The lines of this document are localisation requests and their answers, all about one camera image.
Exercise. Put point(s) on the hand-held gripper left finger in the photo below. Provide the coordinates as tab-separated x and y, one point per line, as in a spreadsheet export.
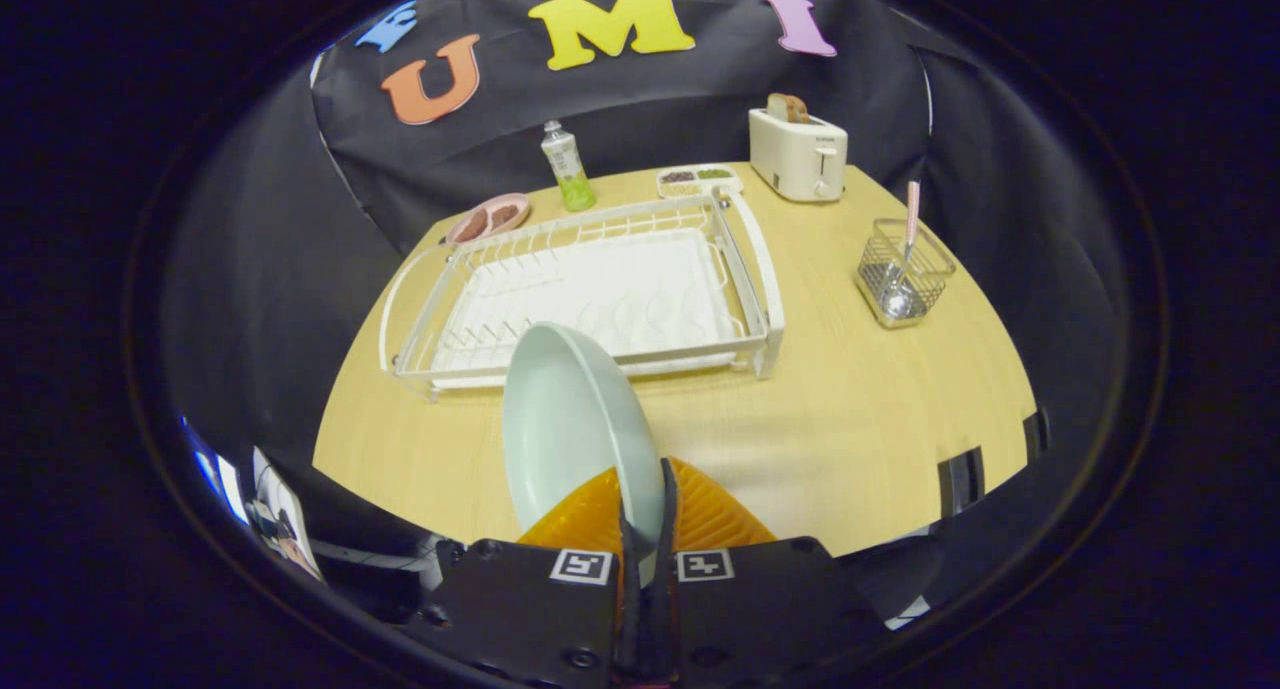
530	619

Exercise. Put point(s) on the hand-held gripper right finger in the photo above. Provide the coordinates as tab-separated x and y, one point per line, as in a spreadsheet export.
667	569

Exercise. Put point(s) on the pale green plate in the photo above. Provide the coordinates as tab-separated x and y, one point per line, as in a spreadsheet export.
570	419

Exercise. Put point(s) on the pink dish with brown food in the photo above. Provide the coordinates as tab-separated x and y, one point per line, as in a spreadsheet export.
490	219

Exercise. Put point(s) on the white printed board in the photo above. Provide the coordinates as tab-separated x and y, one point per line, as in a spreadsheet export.
275	509

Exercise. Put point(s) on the black rectangular block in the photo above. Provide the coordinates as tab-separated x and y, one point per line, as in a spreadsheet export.
960	481

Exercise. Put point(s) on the blue lit screen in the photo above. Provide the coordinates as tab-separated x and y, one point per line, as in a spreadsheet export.
225	479

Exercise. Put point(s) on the white divided snack tray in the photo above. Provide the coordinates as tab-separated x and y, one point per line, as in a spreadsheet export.
700	181

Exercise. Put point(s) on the clear bottle with green liquid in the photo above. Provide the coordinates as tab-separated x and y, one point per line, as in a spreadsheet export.
568	169

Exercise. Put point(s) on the white toaster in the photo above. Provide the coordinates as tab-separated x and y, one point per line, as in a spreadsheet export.
795	159

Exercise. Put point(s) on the black backdrop cloth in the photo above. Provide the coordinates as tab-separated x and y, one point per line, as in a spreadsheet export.
250	269

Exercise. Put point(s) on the brown bread slice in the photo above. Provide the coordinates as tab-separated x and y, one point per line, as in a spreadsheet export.
785	109

